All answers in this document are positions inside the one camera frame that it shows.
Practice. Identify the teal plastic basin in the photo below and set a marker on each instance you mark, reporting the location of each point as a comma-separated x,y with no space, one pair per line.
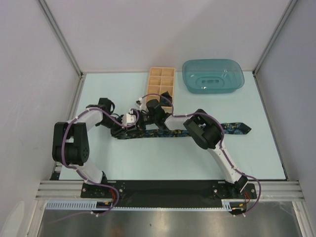
212,76

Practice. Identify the aluminium frame post right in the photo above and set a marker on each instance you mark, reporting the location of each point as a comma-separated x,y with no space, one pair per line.
277,31

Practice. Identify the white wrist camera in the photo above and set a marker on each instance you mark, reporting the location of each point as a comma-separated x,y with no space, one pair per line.
141,104
129,119

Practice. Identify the aluminium front rail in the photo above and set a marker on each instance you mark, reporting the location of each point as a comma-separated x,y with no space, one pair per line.
271,190

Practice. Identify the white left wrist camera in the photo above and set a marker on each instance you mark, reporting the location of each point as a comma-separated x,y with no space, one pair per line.
129,119

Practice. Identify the light blue cable duct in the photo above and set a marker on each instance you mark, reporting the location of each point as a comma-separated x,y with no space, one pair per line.
78,205

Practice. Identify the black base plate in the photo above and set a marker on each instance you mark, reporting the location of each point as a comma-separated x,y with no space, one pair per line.
169,193

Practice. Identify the wooden compartment organizer box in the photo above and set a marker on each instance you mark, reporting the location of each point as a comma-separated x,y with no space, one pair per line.
161,79

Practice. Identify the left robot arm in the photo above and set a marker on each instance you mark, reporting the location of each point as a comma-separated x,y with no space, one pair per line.
70,139

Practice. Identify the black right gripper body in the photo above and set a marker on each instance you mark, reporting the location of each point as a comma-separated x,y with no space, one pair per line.
145,119

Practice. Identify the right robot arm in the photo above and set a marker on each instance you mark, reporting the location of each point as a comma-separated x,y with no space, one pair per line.
206,132

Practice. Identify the blue yellow patterned tie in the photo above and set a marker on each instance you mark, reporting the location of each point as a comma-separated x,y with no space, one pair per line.
234,128

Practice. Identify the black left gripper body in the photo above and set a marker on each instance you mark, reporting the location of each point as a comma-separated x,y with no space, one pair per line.
116,128

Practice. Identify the aluminium frame rail left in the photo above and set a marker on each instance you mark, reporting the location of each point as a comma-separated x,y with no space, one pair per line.
59,35

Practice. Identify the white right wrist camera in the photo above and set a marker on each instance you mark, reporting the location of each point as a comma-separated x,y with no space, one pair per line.
141,104

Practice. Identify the rolled dark green tie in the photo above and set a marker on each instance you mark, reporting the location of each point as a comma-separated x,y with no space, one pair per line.
166,99

